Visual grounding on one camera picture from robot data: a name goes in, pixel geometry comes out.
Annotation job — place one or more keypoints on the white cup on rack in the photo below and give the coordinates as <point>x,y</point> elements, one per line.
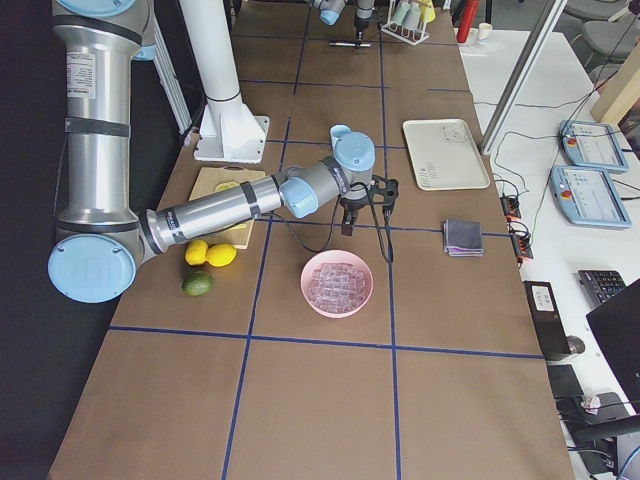
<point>411,20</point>

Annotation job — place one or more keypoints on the wooden cutting board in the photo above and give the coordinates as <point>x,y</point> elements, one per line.
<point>216,179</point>

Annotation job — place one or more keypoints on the green avocado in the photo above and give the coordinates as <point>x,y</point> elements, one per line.
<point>197,283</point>

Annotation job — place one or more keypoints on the black computer mouse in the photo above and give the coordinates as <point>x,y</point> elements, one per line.
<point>576,345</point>

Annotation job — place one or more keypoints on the lemon slices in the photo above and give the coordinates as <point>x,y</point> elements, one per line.
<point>225,186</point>

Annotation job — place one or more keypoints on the yellow lemon near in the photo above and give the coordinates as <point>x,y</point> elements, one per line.
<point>195,253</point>

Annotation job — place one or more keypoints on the yellow lemon far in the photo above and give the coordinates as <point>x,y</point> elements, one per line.
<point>220,255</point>

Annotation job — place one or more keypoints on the red bottle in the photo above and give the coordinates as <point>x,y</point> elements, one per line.
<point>468,15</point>

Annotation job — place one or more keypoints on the black keyboard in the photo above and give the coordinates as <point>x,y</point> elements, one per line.
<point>601,285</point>

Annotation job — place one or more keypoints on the teach pendant near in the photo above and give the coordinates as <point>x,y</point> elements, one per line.
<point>587,197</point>

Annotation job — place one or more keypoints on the metal cup rack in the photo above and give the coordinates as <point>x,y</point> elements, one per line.
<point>398,32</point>

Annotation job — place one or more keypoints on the orange circuit boards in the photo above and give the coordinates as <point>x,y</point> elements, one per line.
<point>519,233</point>

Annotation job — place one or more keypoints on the black monitor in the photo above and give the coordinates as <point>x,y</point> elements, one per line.
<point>615,326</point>

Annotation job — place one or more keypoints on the teach pendant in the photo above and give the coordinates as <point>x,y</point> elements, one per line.
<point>587,197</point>
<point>591,144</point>

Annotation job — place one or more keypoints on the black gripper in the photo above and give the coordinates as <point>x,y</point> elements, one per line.
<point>351,203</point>
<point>360,16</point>

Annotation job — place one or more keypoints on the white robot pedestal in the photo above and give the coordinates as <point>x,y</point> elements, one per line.
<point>229,131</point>

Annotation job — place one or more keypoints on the yellow cup on rack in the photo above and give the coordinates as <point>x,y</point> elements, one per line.
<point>427,11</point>

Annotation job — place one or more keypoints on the cream bear tray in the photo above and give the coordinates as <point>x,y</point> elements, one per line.
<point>444,155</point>

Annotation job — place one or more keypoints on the teach pendant far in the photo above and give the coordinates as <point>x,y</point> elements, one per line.
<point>591,144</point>

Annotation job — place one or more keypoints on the grey-green cup on rack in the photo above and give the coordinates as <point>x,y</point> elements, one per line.
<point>401,8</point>

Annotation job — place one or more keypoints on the white paper cup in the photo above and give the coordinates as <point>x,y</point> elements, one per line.
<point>483,32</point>

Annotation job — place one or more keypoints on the grey folded cloth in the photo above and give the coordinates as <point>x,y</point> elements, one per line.
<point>463,238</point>

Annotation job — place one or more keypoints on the aluminium frame post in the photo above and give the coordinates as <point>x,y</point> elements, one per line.
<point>532,49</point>

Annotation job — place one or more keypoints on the pink bowl of ice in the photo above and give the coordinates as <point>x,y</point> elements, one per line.
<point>336,283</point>

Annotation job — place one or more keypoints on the black box white label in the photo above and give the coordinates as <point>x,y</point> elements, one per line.
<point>546,320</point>

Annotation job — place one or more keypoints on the metal muddler black tip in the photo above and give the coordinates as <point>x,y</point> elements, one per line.
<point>349,44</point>

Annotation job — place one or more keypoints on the yellow lemon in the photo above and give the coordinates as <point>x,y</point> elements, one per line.
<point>220,255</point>
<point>195,253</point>

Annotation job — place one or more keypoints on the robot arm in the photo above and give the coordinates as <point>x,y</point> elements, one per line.
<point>331,10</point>
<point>100,241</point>

